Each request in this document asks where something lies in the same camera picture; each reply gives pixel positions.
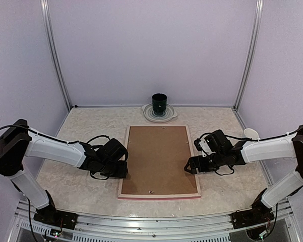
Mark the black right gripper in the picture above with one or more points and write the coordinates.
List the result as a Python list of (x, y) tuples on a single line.
[(192, 161)]

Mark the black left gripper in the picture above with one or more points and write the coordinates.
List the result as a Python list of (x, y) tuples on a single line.
[(122, 172)]

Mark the pink wooden picture frame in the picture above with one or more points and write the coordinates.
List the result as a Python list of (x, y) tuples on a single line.
[(121, 186)]

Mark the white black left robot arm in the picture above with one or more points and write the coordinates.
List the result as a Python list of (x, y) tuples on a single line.
[(19, 141)]

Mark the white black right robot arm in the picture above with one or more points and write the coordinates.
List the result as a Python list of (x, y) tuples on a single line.
[(247, 150)]

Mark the striped ceramic plate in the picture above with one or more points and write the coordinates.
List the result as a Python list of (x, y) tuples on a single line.
[(150, 115)]

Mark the light blue paper cup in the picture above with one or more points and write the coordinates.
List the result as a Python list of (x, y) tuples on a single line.
[(251, 134)]

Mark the dark green cup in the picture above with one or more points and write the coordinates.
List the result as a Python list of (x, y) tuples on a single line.
[(159, 102)]

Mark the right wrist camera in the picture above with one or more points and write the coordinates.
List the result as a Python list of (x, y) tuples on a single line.
[(202, 147)]

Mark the aluminium front rail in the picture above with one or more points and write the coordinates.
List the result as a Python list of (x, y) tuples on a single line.
[(215, 227)]

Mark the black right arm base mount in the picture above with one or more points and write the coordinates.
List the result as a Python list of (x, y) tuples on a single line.
[(246, 218)]

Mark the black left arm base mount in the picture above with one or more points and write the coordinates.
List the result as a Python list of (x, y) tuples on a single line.
[(58, 218)]

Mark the left aluminium corner post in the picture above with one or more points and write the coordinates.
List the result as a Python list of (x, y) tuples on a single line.
[(54, 54)]

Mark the aluminium corner post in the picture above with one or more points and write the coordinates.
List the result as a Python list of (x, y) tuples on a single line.
[(54, 54), (250, 54)]

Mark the right aluminium corner post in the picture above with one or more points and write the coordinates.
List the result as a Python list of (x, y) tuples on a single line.
[(250, 54)]

